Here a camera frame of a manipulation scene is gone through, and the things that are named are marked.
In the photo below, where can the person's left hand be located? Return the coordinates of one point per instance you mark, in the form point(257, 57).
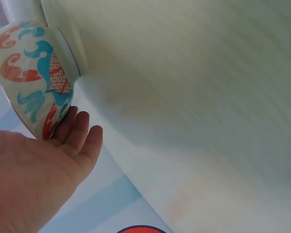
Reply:
point(26, 174)

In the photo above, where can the patterned white ceramic bowl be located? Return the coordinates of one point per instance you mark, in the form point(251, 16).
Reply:
point(36, 72)

